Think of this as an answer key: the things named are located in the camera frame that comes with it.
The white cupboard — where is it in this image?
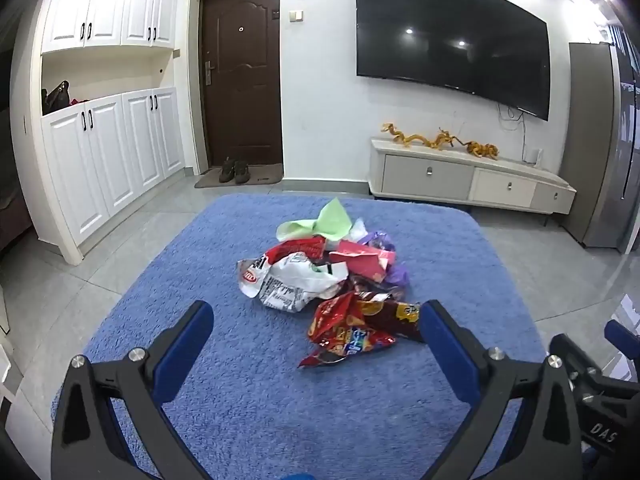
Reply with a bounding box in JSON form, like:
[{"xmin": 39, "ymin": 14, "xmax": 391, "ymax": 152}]
[{"xmin": 30, "ymin": 0, "xmax": 186, "ymax": 267}]

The grey refrigerator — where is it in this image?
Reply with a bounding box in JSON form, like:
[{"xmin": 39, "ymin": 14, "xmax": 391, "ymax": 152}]
[{"xmin": 562, "ymin": 25, "xmax": 640, "ymax": 256}]

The long golden dragon figurine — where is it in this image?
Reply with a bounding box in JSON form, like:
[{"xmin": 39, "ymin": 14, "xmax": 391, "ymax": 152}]
[{"xmin": 382, "ymin": 122, "xmax": 435, "ymax": 150}]

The white chip bag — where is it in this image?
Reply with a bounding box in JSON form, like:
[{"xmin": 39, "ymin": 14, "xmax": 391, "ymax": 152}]
[{"xmin": 236, "ymin": 252, "xmax": 349, "ymax": 313}]

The dark brown door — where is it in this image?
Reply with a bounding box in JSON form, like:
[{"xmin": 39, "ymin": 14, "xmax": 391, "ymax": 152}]
[{"xmin": 199, "ymin": 0, "xmax": 285, "ymax": 168}]

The orange tiger figurine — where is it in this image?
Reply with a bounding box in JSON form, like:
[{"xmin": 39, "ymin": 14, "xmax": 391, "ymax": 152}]
[{"xmin": 466, "ymin": 140, "xmax": 501, "ymax": 160}]

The blue fleece blanket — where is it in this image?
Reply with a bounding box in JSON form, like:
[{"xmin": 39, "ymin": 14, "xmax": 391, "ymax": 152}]
[{"xmin": 50, "ymin": 194, "xmax": 548, "ymax": 480}]

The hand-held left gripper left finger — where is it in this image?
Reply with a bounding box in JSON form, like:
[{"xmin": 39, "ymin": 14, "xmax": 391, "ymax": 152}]
[{"xmin": 50, "ymin": 300, "xmax": 216, "ymax": 480}]

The purple wrapper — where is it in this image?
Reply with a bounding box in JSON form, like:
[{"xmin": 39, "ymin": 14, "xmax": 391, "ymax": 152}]
[{"xmin": 367, "ymin": 230, "xmax": 411, "ymax": 286}]

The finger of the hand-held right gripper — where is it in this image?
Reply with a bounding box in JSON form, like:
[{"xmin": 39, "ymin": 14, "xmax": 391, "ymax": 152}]
[
  {"xmin": 549, "ymin": 334, "xmax": 640, "ymax": 401},
  {"xmin": 604, "ymin": 320, "xmax": 640, "ymax": 357}
]

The black wall television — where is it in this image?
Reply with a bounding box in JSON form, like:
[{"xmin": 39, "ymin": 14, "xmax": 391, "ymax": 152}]
[{"xmin": 354, "ymin": 0, "xmax": 551, "ymax": 122}]

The brown doormat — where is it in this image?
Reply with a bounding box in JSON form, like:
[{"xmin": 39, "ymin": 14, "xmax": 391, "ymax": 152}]
[{"xmin": 194, "ymin": 165, "xmax": 285, "ymax": 189}]

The dark handbag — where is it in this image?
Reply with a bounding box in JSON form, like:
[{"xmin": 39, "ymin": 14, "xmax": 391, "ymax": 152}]
[{"xmin": 42, "ymin": 80, "xmax": 71, "ymax": 115}]

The light green paper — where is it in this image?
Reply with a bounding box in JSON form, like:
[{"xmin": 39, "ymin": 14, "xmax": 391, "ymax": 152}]
[{"xmin": 276, "ymin": 197, "xmax": 353, "ymax": 242}]

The red snack bag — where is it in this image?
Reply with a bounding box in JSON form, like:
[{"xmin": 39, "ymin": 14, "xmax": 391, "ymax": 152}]
[{"xmin": 298, "ymin": 292, "xmax": 398, "ymax": 368}]

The brown snack bag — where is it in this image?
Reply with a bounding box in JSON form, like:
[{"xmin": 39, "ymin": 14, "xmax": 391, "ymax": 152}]
[{"xmin": 357, "ymin": 290, "xmax": 423, "ymax": 343}]

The television cable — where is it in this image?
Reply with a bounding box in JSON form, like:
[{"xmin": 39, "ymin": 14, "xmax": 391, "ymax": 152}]
[{"xmin": 495, "ymin": 102, "xmax": 532, "ymax": 161}]

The white television cabinet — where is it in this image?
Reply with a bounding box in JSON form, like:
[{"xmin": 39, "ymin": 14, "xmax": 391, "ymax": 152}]
[{"xmin": 367, "ymin": 136, "xmax": 577, "ymax": 228}]

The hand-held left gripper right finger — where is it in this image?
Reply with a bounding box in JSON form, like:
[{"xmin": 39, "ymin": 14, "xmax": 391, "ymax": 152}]
[{"xmin": 417, "ymin": 300, "xmax": 586, "ymax": 480}]

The pink red packet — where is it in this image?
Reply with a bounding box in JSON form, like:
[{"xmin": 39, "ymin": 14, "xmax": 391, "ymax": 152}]
[{"xmin": 328, "ymin": 240, "xmax": 397, "ymax": 281}]

